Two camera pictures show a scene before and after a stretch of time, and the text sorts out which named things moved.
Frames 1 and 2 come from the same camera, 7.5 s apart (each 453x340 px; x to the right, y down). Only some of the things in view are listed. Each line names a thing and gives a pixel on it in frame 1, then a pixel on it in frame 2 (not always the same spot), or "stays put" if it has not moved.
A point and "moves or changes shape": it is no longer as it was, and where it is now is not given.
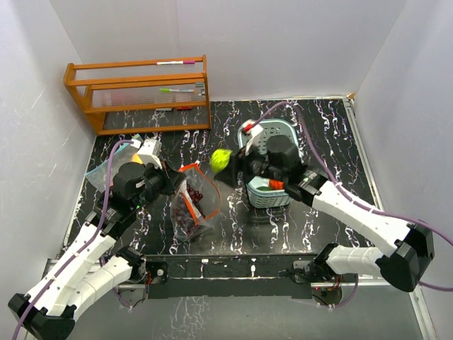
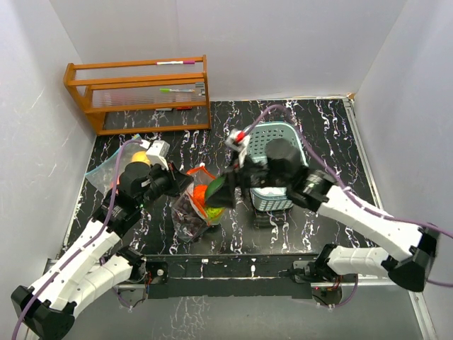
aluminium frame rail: [427, 330] stays put
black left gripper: [171, 179] stays put
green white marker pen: [169, 90] stays put
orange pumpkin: [277, 184] moves or changes shape
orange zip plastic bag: [195, 199] moves or changes shape
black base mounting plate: [232, 276] stays put
